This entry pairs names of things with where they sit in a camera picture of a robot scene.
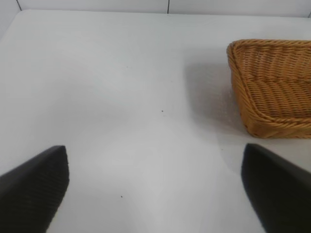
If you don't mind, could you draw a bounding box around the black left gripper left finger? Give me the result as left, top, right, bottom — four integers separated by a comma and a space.
0, 145, 70, 233

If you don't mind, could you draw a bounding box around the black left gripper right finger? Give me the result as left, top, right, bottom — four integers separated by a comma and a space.
240, 143, 311, 233

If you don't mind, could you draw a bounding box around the brown woven wicker basket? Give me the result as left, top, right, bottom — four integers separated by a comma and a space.
226, 38, 311, 139

